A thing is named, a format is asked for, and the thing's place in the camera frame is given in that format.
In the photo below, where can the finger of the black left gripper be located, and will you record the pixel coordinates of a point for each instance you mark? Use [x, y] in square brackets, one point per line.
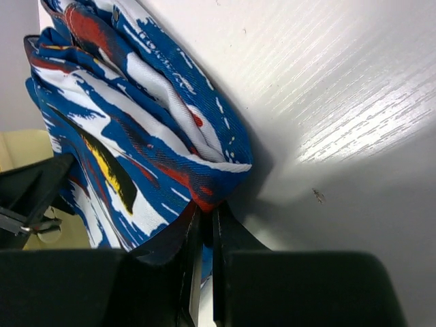
[27, 193]

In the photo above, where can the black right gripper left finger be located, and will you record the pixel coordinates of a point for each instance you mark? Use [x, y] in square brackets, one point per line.
[157, 284]

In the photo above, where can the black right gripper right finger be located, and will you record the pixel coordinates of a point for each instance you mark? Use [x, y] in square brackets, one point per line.
[256, 286]

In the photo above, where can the yellow hard-shell suitcase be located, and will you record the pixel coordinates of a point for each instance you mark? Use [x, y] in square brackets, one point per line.
[25, 147]

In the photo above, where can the blue white red patterned cloth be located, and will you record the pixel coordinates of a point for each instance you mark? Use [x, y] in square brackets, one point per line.
[148, 130]

